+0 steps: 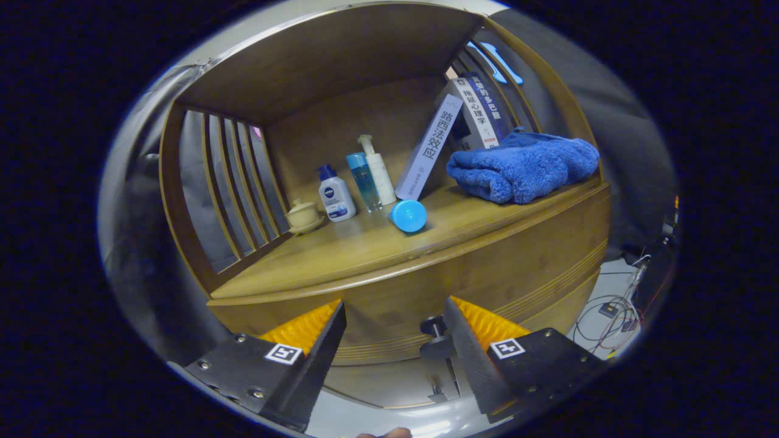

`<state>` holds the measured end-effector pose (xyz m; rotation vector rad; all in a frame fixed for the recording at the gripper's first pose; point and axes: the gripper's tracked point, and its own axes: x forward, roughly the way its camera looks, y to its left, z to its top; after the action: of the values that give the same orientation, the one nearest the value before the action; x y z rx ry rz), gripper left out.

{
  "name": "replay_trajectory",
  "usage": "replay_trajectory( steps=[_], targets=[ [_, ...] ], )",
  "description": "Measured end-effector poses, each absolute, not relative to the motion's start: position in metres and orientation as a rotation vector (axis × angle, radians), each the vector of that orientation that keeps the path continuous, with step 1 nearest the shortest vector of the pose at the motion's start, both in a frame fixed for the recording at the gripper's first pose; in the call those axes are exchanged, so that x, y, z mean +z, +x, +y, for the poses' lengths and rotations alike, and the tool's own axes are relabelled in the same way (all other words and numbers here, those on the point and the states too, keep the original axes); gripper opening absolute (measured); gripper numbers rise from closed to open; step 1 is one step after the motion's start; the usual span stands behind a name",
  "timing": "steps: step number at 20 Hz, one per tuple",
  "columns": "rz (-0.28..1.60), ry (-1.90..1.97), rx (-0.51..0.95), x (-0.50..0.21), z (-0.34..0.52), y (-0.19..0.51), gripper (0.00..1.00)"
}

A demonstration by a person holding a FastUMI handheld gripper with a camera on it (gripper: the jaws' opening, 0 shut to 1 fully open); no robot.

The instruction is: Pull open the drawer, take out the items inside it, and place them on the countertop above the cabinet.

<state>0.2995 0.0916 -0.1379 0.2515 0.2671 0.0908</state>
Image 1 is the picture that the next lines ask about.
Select blue folded towel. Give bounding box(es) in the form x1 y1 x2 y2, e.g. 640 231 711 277
446 127 600 205

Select wooden drawer with black knob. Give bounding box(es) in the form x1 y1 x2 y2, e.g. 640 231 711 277
207 182 611 366

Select lavender book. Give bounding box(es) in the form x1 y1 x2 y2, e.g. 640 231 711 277
395 94 463 201

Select white book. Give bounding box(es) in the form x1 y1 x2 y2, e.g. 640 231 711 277
435 78 500 151

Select blue squeeze tube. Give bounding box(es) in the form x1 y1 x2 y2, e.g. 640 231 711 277
389 200 428 234

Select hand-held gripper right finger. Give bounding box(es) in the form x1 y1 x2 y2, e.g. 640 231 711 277
443 296 609 425

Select dark blue book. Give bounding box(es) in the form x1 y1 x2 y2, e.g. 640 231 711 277
459 72 515 144

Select wooden cabinet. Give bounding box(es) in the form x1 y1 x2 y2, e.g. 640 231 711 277
158 1 612 409

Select white pump bottle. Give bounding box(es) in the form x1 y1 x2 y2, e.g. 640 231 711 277
357 134 397 206

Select tangled floor cables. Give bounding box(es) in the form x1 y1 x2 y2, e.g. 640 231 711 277
572 254 652 355

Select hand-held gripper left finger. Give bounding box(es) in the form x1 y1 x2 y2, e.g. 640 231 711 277
183 299 348 433

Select white bottle with blue cap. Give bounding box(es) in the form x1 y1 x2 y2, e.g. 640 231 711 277
316 164 357 223

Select clear teal bottle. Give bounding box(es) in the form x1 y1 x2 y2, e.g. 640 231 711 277
346 152 383 212

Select wooden countertop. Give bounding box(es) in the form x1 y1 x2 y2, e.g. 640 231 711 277
210 176 609 300

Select beige lidded teacup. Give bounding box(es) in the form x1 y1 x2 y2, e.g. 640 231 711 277
285 198 325 235

